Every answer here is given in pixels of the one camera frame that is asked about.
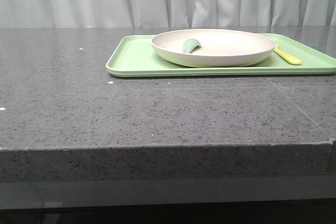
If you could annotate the beige round plate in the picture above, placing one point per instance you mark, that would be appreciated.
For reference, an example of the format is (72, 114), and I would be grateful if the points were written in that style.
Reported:
(220, 48)

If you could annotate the yellow plastic fork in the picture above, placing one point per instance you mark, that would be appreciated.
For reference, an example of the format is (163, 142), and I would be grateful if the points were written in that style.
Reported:
(289, 58)

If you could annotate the light green plastic tray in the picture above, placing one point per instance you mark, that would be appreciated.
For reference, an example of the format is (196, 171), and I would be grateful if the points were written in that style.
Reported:
(135, 57)

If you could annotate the green plastic spoon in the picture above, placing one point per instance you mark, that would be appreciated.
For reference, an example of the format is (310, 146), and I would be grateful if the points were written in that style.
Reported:
(190, 45)

